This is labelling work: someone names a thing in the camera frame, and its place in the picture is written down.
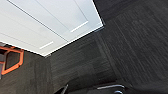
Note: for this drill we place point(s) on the white folding table orange legs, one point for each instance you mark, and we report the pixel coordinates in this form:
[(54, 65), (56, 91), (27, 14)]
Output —
[(15, 63)]

